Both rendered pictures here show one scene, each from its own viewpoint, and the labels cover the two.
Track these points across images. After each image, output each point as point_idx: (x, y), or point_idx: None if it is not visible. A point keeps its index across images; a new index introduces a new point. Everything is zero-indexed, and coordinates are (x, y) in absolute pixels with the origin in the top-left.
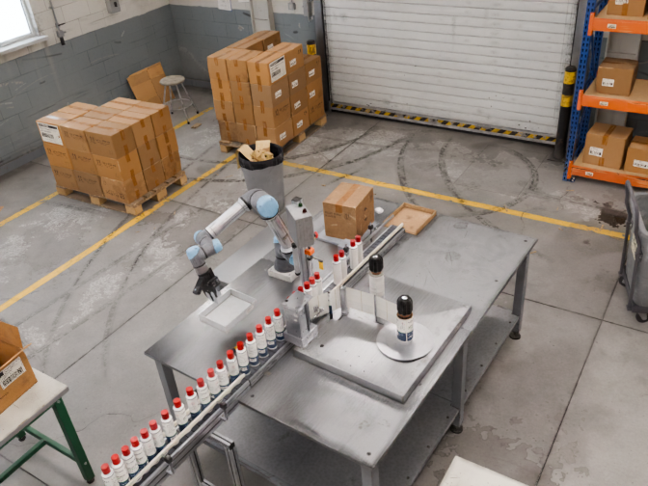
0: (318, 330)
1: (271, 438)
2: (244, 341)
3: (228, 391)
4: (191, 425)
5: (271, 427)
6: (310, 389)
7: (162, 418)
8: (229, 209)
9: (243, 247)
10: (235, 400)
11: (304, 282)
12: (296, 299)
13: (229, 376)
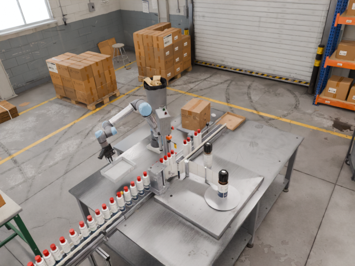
0: (170, 185)
1: None
2: None
3: (109, 223)
4: (81, 245)
5: None
6: (160, 224)
7: (60, 241)
8: (123, 110)
9: (136, 131)
10: (114, 228)
11: (165, 154)
12: (157, 167)
13: None
